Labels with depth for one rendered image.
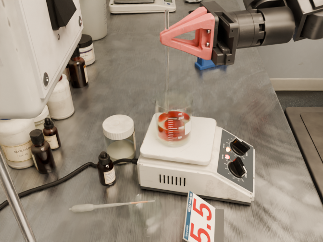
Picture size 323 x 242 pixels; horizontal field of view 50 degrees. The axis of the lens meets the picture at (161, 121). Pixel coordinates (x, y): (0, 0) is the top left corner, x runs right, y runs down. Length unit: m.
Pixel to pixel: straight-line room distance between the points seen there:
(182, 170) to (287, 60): 1.80
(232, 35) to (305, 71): 1.90
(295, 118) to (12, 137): 1.15
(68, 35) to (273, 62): 2.17
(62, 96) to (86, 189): 0.24
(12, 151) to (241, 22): 0.46
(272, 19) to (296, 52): 1.75
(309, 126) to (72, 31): 1.38
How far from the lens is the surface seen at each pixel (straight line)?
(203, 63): 0.99
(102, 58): 1.08
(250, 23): 0.55
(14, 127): 0.68
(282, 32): 0.57
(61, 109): 0.82
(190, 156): 0.57
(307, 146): 1.41
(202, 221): 0.57
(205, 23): 0.52
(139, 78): 0.96
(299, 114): 1.57
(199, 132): 0.62
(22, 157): 0.71
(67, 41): 0.16
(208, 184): 0.59
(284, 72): 2.36
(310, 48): 2.33
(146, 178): 0.61
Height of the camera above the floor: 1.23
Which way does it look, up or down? 37 degrees down
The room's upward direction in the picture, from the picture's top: 1 degrees counter-clockwise
